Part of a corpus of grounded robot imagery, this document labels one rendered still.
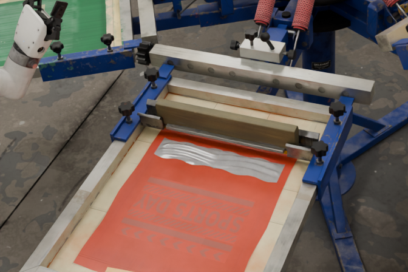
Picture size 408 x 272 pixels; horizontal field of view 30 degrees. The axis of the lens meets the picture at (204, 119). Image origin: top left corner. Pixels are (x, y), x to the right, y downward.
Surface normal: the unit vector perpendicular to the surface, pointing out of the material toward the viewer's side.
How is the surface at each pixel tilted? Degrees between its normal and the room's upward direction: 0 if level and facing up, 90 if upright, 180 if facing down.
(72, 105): 0
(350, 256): 1
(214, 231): 0
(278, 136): 90
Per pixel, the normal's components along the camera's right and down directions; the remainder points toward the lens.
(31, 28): -0.69, -0.02
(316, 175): -0.11, -0.75
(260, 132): -0.40, 0.63
